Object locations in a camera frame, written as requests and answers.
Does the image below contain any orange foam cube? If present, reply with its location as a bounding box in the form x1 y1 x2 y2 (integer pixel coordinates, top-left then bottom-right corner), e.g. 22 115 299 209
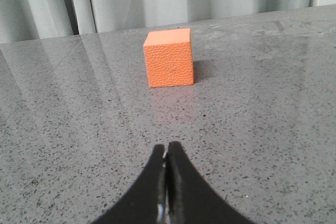
143 28 194 88

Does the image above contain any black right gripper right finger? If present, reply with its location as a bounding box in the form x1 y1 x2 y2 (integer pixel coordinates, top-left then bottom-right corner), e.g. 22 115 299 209
167 141 252 223

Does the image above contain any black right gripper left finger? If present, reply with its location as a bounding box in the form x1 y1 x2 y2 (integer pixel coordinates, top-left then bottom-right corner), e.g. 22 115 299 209
94 144 166 223

